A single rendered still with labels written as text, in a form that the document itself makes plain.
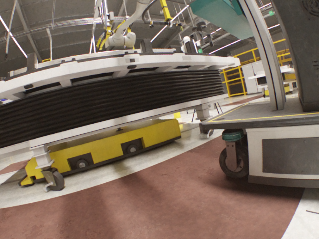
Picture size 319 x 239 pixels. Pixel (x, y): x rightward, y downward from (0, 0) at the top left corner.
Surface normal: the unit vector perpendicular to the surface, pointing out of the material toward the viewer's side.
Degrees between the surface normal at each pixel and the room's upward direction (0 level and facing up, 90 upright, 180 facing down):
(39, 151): 90
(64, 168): 90
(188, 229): 0
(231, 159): 90
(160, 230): 0
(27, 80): 90
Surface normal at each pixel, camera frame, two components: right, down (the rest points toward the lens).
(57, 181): -0.04, 0.10
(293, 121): -0.76, 0.22
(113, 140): 0.47, -0.03
